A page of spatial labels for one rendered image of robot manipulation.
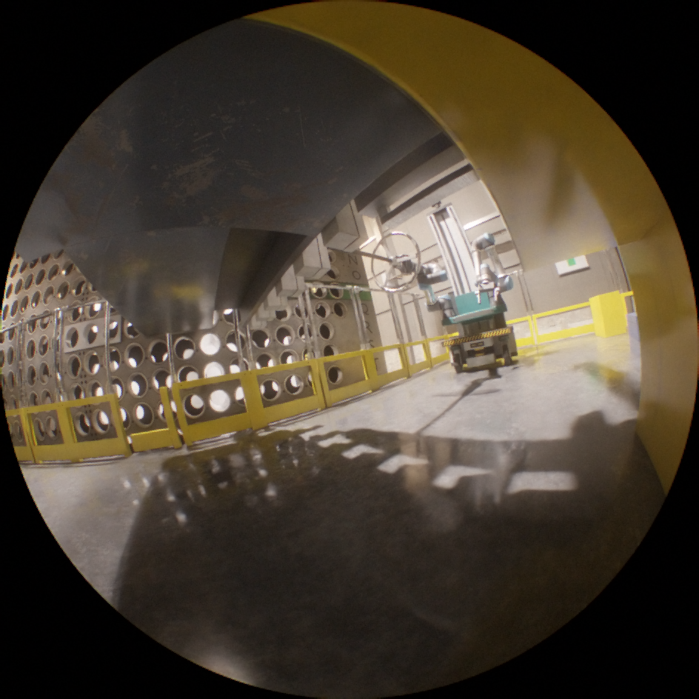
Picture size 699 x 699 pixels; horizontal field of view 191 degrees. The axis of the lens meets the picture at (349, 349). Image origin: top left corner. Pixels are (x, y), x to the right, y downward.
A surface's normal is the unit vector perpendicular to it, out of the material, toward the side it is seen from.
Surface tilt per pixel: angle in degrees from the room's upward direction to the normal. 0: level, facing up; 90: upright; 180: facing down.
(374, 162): 180
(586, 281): 90
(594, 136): 180
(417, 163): 90
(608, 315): 90
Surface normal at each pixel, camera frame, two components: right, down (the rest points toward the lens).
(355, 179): 0.20, 0.98
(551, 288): -0.77, 0.13
